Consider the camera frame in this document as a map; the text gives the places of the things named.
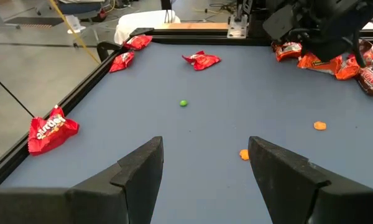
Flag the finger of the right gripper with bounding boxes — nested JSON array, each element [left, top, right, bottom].
[[310, 43, 332, 63], [329, 45, 352, 62]]

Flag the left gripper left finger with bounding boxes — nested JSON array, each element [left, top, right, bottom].
[[0, 136, 164, 224]]

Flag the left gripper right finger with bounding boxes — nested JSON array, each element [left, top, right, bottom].
[[248, 136, 373, 224]]

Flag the orange Reese's candy pack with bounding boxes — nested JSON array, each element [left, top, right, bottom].
[[182, 50, 221, 72], [334, 55, 361, 81], [297, 52, 343, 75]]

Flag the wooden table side board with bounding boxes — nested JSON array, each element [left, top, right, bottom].
[[157, 22, 229, 30]]

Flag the white trash bin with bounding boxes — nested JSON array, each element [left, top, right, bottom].
[[114, 9, 181, 44]]

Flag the dark floor mat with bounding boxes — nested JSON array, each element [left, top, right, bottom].
[[6, 17, 65, 29]]

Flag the yellow hanging cable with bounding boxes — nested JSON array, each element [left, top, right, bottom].
[[48, 0, 101, 65]]

